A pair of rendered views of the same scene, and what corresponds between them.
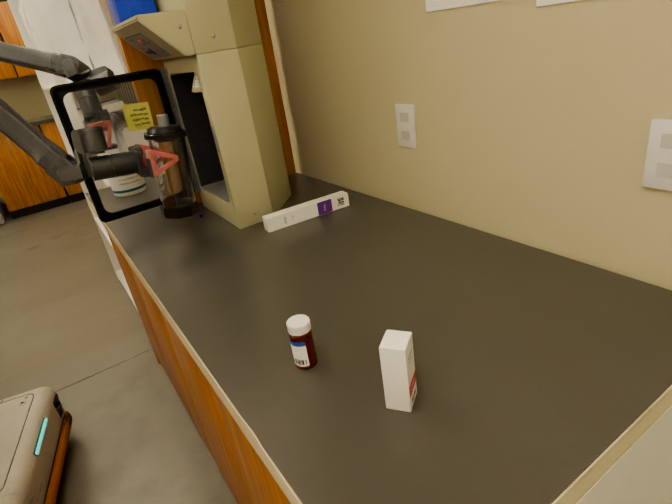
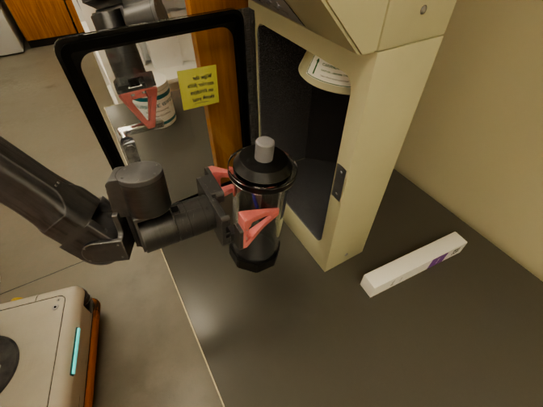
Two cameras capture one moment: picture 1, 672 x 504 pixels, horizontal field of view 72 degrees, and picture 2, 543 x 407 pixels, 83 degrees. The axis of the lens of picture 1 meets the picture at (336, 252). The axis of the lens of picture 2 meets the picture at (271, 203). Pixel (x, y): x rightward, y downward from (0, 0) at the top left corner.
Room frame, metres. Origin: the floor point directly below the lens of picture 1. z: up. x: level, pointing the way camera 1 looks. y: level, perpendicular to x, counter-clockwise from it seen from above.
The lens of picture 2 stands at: (0.90, 0.38, 1.54)
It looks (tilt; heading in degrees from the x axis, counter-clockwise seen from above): 47 degrees down; 0
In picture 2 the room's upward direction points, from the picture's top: straight up
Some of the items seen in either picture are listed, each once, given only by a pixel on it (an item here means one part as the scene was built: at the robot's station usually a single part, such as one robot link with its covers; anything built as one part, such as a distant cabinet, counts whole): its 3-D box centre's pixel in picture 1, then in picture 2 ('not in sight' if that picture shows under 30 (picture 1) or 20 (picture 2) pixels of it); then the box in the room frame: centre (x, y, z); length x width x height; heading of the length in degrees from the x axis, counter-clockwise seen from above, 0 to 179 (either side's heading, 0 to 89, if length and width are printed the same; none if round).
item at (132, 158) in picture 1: (127, 163); (198, 215); (1.21, 0.49, 1.19); 0.10 x 0.07 x 0.07; 30
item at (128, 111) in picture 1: (129, 146); (183, 130); (1.43, 0.56, 1.19); 0.30 x 0.01 x 0.40; 122
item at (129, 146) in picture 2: not in sight; (132, 154); (1.36, 0.65, 1.18); 0.02 x 0.02 x 0.06; 32
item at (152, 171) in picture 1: (158, 160); (248, 215); (1.21, 0.42, 1.18); 0.09 x 0.07 x 0.07; 120
